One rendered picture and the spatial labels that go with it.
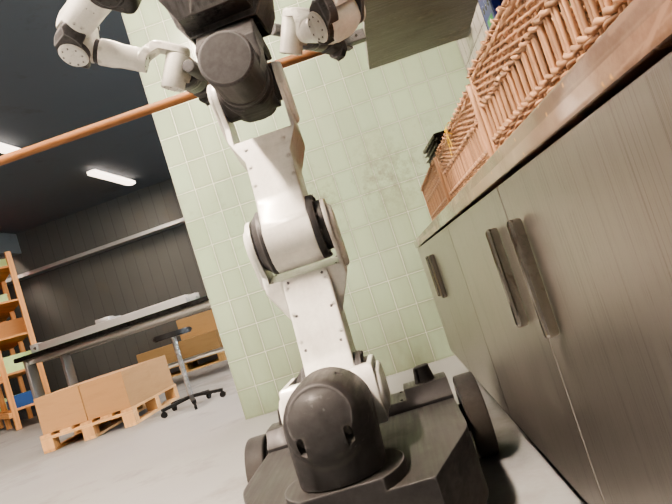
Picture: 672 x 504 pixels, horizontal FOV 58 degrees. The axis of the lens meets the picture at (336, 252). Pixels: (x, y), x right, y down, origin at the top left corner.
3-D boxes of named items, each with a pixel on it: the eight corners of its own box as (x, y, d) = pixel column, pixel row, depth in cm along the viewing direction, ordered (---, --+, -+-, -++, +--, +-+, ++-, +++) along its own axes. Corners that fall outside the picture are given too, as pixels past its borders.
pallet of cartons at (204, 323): (243, 351, 987) (228, 304, 992) (221, 362, 880) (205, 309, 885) (163, 376, 1006) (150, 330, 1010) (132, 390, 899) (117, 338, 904)
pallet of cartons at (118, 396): (109, 419, 555) (96, 376, 557) (191, 393, 545) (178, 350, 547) (30, 458, 443) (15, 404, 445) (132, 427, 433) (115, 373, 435)
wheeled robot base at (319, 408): (540, 551, 90) (468, 335, 92) (213, 642, 94) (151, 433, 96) (478, 436, 154) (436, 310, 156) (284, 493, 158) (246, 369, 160)
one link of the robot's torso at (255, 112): (280, 95, 131) (264, 44, 132) (221, 115, 132) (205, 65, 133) (290, 112, 144) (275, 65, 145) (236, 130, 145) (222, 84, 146)
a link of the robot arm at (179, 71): (172, 94, 181) (152, 84, 169) (177, 58, 180) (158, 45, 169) (207, 99, 178) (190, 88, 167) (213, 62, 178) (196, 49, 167)
